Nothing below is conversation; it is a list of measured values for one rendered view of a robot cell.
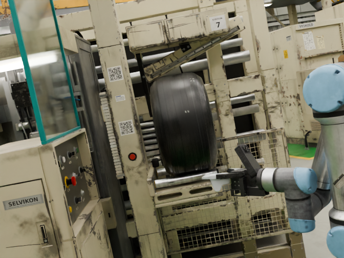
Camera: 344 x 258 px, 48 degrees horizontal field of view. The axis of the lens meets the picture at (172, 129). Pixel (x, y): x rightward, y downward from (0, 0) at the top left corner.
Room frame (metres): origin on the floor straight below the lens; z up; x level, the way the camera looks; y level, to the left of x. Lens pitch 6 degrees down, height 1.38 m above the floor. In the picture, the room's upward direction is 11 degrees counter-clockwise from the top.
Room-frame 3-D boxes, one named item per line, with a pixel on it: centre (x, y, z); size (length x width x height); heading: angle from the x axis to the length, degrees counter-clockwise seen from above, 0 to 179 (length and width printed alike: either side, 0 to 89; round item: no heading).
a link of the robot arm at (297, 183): (1.13, -0.33, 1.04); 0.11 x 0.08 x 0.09; 47
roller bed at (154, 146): (2.53, 0.19, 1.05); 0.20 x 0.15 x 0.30; 89
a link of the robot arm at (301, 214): (1.14, -0.34, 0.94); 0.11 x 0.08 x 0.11; 137
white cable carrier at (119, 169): (2.10, 0.32, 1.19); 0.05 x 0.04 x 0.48; 179
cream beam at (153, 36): (2.44, -0.15, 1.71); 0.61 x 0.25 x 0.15; 89
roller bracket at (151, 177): (2.15, 0.16, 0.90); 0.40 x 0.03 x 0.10; 179
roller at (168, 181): (2.01, -0.02, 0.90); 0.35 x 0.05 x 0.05; 89
